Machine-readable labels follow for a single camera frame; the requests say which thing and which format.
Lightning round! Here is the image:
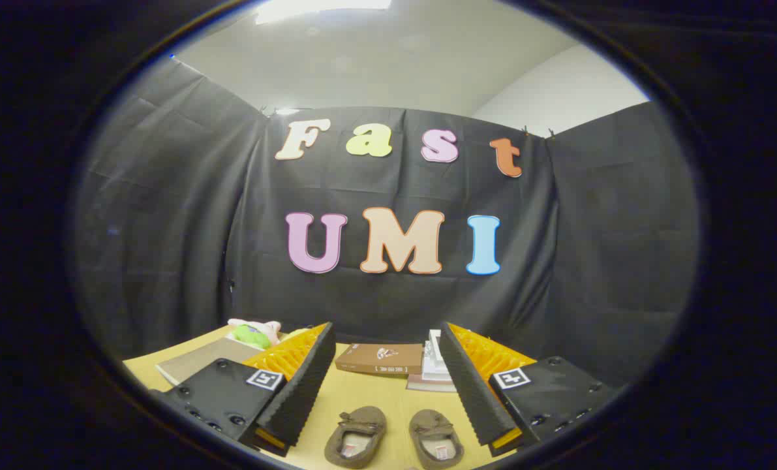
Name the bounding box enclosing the brown fabric storage box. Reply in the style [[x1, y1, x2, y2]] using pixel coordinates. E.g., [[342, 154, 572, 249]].
[[156, 337, 265, 386]]

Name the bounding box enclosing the ceiling light panel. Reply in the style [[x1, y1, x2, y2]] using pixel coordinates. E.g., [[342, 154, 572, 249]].
[[254, 0, 393, 26]]

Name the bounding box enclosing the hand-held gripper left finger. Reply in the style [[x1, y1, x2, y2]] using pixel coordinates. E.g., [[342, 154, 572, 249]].
[[148, 321, 337, 458]]

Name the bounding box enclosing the plain white book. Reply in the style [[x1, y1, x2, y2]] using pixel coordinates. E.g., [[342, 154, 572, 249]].
[[422, 339, 453, 383]]

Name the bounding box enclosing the pale pink book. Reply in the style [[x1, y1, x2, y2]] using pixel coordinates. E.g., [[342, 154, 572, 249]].
[[406, 373, 458, 393]]

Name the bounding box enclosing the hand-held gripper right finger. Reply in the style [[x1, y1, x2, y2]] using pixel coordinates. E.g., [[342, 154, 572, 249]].
[[438, 322, 618, 458]]

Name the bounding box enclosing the pink and green plush toy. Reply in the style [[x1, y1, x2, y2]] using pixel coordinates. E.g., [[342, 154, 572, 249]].
[[227, 318, 282, 350]]

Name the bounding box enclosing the brown fuzzy shoe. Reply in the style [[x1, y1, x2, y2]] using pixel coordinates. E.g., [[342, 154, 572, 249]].
[[324, 406, 388, 469], [408, 409, 465, 470]]

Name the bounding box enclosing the brown book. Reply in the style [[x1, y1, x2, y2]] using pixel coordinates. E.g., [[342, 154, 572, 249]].
[[335, 343, 424, 376]]

